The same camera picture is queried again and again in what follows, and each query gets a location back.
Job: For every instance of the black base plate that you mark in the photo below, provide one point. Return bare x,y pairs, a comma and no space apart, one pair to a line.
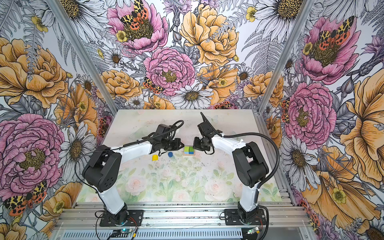
231,216
133,217

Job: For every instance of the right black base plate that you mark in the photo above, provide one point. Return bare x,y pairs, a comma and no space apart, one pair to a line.
231,216

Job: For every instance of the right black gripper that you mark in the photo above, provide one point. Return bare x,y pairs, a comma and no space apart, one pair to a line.
196,145

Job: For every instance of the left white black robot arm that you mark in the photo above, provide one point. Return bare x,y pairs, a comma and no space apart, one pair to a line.
102,170

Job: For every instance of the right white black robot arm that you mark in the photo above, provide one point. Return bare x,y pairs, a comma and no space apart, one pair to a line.
250,165

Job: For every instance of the left green circuit board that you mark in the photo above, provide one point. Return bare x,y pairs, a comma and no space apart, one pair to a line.
121,231

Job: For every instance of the right green circuit board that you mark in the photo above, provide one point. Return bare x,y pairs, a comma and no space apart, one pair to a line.
252,231

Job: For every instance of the white vented cable duct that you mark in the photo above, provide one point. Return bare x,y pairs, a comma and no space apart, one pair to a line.
155,234

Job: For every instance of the green circuit board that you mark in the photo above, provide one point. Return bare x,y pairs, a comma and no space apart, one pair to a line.
252,231
121,231

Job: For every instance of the aluminium mounting rail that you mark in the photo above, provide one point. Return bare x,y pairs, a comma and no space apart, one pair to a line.
183,215

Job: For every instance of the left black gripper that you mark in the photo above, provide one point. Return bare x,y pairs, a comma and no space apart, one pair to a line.
177,141

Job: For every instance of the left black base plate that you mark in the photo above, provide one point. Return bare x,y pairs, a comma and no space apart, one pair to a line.
133,217

